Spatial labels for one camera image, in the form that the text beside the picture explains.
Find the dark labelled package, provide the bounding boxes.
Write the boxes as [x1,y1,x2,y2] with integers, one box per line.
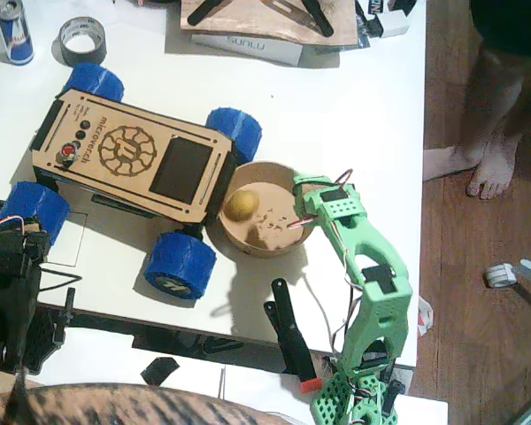
[355,0,384,48]

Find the person right lower leg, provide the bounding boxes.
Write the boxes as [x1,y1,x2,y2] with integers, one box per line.
[461,46,499,156]

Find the black cable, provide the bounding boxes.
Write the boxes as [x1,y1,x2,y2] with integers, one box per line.
[38,264,84,294]

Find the black clamp with red tip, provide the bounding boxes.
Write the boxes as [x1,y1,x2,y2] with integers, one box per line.
[263,278,325,395]

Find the black flat strip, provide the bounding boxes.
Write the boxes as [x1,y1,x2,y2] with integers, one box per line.
[301,0,335,37]
[187,0,232,27]

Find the green perforated arm base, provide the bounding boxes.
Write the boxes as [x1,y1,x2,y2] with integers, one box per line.
[309,370,400,425]

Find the blue silver drink can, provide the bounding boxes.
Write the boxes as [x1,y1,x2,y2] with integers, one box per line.
[0,0,35,66]

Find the black wedge shaped piece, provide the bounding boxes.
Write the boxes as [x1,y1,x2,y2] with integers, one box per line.
[141,355,181,387]

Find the brown wooden board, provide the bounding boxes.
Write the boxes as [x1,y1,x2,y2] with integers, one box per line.
[179,0,360,48]

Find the white ribbed furniture foot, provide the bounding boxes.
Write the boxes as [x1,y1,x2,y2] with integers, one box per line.
[483,263,517,290]

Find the white rectangular block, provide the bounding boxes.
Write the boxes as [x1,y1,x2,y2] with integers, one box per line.
[374,10,411,40]

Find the black perforated arm base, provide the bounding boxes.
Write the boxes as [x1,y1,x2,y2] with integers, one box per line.
[8,305,67,377]

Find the small black table clamp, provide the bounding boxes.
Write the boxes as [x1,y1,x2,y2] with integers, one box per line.
[56,287,79,344]

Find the person right bare foot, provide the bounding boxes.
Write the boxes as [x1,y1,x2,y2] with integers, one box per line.
[422,147,475,183]

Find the person left lower leg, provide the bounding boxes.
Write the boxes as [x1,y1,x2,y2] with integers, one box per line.
[490,55,527,148]

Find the brown striped fabric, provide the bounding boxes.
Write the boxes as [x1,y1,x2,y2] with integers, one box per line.
[0,382,296,425]

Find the white red wrapper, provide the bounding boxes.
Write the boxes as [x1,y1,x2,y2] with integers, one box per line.
[417,295,435,337]

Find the round wooden bowl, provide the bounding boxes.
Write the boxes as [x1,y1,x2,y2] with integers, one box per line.
[216,160,320,259]

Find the blue rover wheel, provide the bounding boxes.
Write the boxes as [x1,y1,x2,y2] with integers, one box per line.
[0,181,71,245]
[65,62,126,104]
[142,231,218,302]
[204,106,264,166]

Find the white Sunlu box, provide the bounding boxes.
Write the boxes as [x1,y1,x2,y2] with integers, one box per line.
[190,33,304,68]

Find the black shorts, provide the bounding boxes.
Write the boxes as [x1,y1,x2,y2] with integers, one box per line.
[468,0,531,59]

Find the person leg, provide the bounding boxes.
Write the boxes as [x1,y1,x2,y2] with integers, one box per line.
[461,46,499,156]
[490,55,527,148]

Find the grey duct tape roll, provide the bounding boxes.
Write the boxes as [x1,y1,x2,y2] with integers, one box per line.
[58,16,109,68]

